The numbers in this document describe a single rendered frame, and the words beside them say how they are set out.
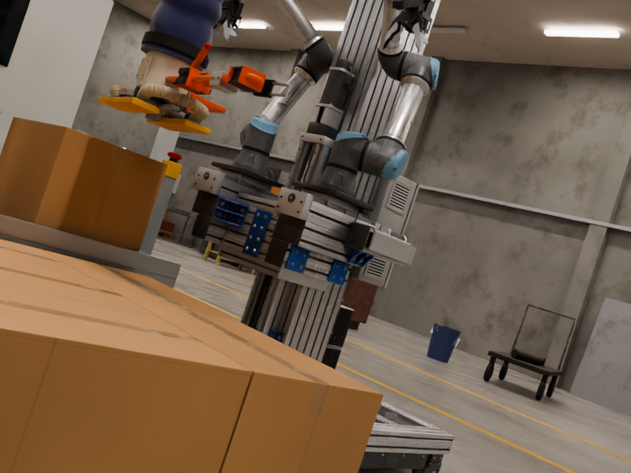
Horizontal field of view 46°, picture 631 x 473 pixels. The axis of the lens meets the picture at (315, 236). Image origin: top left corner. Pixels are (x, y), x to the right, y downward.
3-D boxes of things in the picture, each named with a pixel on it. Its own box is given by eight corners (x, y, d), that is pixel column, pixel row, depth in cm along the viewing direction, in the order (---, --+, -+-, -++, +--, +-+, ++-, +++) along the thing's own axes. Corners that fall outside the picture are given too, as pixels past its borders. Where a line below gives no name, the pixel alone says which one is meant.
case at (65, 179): (-20, 211, 292) (13, 116, 293) (74, 236, 317) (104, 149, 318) (27, 239, 246) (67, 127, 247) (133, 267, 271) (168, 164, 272)
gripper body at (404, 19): (427, 36, 241) (438, 1, 241) (413, 24, 234) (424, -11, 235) (409, 35, 246) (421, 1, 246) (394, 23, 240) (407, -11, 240)
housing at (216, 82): (207, 84, 214) (211, 70, 214) (226, 94, 218) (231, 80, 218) (217, 84, 209) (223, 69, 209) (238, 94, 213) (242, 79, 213)
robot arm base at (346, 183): (332, 195, 279) (340, 170, 279) (361, 202, 268) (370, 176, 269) (306, 184, 268) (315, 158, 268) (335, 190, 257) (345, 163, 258)
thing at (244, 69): (224, 82, 203) (230, 65, 204) (246, 92, 208) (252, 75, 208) (238, 82, 196) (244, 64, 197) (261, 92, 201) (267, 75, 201)
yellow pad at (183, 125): (146, 121, 268) (150, 108, 268) (170, 130, 274) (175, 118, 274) (183, 124, 240) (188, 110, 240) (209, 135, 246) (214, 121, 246)
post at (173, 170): (91, 369, 331) (162, 159, 333) (105, 371, 335) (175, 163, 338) (98, 373, 326) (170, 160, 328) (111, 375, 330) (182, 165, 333)
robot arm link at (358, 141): (330, 166, 275) (342, 131, 276) (364, 175, 272) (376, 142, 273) (324, 160, 264) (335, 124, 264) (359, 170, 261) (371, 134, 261)
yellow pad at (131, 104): (97, 101, 257) (101, 87, 257) (123, 112, 263) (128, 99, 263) (130, 102, 229) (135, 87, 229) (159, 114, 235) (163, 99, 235)
